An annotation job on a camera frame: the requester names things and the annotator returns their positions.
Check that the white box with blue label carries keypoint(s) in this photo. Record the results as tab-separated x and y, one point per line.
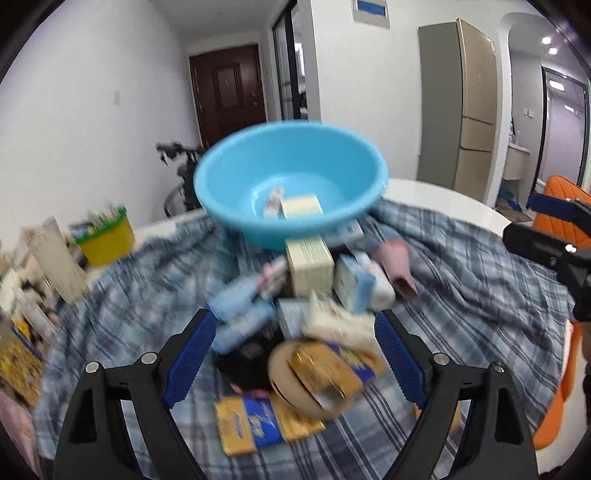
344	233

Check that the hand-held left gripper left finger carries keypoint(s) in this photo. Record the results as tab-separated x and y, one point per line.
191	360

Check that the blue plastic basin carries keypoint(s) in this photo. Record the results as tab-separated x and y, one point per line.
231	184

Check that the pink plastic cup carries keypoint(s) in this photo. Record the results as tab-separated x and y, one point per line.
397	267

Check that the gold grey refrigerator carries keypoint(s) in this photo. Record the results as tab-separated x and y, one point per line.
475	115

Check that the small red white box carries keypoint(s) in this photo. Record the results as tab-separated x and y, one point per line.
273	203

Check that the grey cardboard box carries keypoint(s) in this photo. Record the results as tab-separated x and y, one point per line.
291	318

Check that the yellow bin with green rim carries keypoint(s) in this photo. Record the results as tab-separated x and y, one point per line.
108	242

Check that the yellow and blue packet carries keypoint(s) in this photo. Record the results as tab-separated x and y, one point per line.
249	424

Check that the light blue tissue pack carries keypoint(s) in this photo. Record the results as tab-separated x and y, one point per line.
240	327
231	297

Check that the gold foil packet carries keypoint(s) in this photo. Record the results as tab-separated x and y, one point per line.
318	374

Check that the dark brown door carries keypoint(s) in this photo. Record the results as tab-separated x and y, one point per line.
231	92

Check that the yellow patterned book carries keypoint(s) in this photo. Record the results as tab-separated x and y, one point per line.
18	369

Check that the flat cream cardboard box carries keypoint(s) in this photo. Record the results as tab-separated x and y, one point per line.
301	206

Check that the black bicycle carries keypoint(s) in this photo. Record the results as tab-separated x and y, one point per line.
187	173

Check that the orange chair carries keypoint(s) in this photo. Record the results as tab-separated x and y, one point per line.
561	187

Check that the blue white wall sign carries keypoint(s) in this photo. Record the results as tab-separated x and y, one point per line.
371	9

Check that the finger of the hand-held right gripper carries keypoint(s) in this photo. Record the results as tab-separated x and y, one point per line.
535	242
547	205

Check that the white vanity cabinet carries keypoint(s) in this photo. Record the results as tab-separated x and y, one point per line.
515	161

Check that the white packet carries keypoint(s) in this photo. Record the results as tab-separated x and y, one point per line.
339	325

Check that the blue white carton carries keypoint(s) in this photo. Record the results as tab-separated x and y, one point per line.
351	286

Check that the black framed sliding door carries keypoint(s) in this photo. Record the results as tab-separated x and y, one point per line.
288	69

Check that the black fuzzy cloth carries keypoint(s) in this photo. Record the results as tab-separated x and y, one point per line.
244	369

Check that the blue plaid cloth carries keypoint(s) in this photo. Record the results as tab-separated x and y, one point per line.
461	295

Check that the white lotion bottle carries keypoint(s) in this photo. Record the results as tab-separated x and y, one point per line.
384	291

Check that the tall cream cardboard box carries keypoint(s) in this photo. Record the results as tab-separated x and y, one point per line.
309	272

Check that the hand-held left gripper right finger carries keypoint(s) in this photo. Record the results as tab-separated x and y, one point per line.
397	360

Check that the beige round slotted lid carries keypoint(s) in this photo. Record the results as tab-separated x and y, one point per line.
281	374

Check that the small black box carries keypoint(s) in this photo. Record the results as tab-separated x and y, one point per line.
341	253

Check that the white pink plush headband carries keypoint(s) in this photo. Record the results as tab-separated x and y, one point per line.
272	277

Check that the white cardboard sheet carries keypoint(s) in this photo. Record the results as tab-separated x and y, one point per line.
57	265

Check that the dark framed glass door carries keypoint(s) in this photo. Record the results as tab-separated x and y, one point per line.
565	134

